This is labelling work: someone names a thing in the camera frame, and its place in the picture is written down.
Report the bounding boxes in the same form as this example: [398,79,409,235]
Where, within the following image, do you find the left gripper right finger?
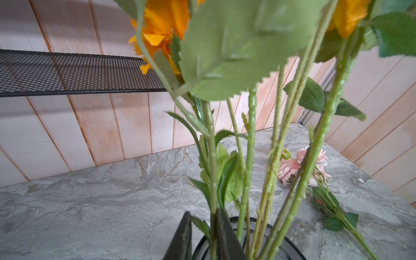
[216,209,247,260]

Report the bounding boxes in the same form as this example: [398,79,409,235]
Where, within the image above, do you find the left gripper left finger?
[163,211,192,260]

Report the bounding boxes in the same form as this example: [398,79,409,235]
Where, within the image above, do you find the pink peony stem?
[278,146,332,187]
[307,167,378,260]

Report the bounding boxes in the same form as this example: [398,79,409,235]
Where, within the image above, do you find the pink rose bud stem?
[167,97,255,260]

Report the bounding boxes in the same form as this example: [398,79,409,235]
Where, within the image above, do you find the dark glass vase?
[192,217,306,260]

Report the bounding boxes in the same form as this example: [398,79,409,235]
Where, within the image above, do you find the mixed bouquet remaining flowers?
[118,1,416,260]

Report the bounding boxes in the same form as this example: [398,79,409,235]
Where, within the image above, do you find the black mesh wall shelf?
[1,49,166,97]

